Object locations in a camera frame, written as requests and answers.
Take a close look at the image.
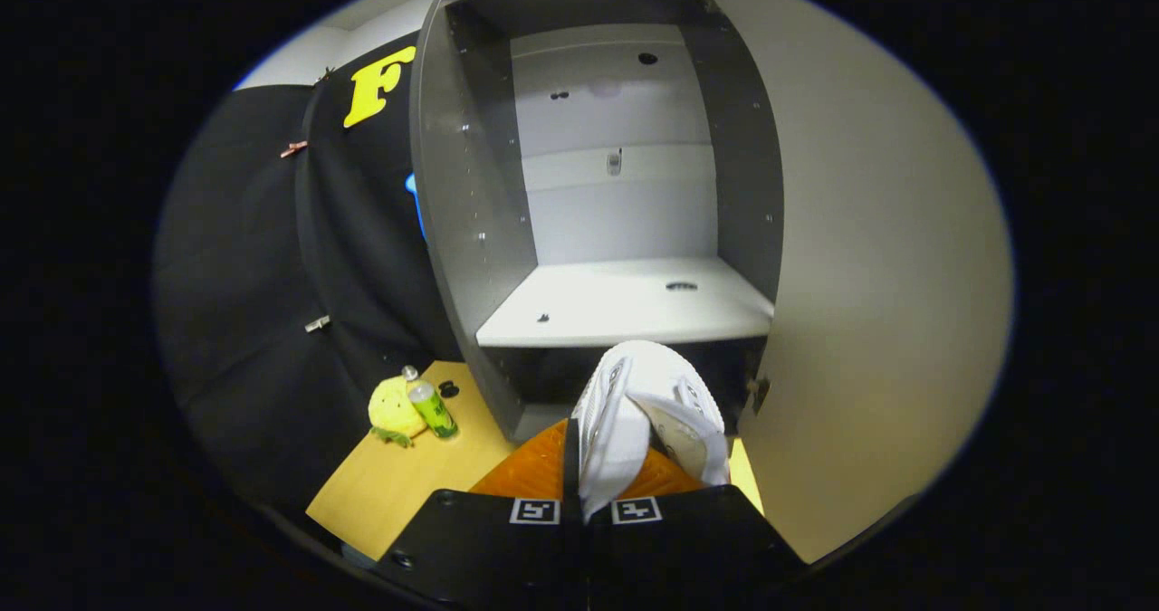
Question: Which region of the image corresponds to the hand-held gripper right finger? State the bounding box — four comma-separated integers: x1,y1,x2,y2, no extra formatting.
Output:
584,451,807,607

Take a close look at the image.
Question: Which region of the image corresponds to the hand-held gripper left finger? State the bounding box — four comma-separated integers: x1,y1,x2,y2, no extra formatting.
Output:
376,419,588,607

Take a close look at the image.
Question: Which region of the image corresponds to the white shoe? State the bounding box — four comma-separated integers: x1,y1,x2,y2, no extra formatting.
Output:
572,339,731,521

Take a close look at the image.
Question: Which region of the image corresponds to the grey shoe cabinet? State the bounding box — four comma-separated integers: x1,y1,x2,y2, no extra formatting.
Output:
409,0,787,444

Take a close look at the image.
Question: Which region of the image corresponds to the beige shoe cabinet door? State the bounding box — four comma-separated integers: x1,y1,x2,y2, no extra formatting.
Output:
684,0,1015,565

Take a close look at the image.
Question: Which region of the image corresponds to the green drink bottle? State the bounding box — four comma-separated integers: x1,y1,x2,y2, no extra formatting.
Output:
401,367,459,440

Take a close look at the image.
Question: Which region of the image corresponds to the yellow plush toy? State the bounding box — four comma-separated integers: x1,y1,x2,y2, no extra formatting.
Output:
368,376,428,449

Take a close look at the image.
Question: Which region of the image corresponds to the black backdrop cloth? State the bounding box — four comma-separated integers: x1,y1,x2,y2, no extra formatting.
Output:
154,32,463,512

